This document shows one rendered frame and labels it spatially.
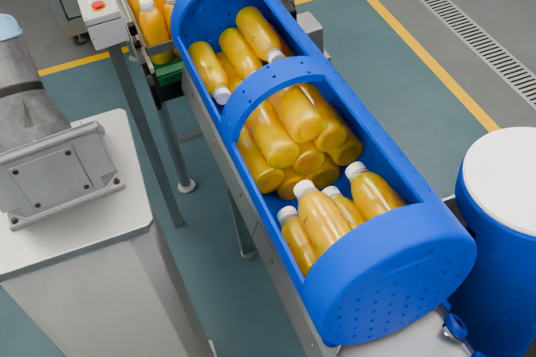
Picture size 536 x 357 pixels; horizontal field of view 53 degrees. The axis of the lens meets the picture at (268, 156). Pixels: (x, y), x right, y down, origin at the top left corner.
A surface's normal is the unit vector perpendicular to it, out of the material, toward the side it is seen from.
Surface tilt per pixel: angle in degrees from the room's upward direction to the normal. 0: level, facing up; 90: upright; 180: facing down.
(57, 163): 90
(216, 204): 0
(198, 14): 90
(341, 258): 38
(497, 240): 90
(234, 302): 0
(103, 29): 90
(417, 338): 0
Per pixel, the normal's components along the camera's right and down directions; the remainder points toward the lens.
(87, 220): -0.09, -0.67
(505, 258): -0.52, 0.67
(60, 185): 0.41, 0.65
